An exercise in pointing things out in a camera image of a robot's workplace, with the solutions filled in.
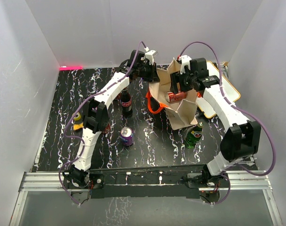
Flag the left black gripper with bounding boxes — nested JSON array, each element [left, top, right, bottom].
[[137, 62, 160, 83]]

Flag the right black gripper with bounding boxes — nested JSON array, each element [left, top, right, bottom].
[[170, 68, 196, 95]]

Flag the red cola can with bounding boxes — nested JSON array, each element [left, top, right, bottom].
[[165, 92, 187, 103], [103, 123, 111, 134]]

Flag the beige canvas bag orange handles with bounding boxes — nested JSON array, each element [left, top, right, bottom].
[[146, 60, 198, 130]]

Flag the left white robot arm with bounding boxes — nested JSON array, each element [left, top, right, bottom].
[[64, 48, 159, 188]]

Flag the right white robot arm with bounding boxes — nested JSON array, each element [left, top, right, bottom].
[[170, 55, 261, 187]]

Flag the glass cola bottle red cap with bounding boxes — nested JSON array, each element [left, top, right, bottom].
[[120, 88, 133, 117]]

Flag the green glass bottle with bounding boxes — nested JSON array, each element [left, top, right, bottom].
[[185, 122, 204, 148]]

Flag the purple soda can front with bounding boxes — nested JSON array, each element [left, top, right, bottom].
[[120, 127, 133, 146]]

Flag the pink marker strip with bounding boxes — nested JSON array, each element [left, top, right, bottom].
[[59, 66, 83, 71]]

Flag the yellow tape roll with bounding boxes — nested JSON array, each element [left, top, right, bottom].
[[73, 112, 81, 121]]

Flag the yellow bow-shaped sponge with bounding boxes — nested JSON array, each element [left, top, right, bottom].
[[73, 123, 83, 131]]

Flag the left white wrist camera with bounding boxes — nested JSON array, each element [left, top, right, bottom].
[[144, 47, 158, 65]]

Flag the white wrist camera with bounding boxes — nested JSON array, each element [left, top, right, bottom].
[[177, 55, 192, 74], [144, 47, 158, 65]]

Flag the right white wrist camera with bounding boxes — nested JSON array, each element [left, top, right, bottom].
[[177, 55, 192, 74]]

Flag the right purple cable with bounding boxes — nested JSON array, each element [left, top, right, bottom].
[[178, 41, 277, 205]]

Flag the purple cable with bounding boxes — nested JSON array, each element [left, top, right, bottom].
[[58, 41, 150, 205], [178, 41, 277, 205]]

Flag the white board wooden frame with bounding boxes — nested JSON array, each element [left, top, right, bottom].
[[196, 61, 241, 119]]

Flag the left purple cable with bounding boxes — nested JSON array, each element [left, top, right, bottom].
[[58, 41, 150, 205]]

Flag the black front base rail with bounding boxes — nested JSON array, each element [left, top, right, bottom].
[[62, 165, 230, 202]]

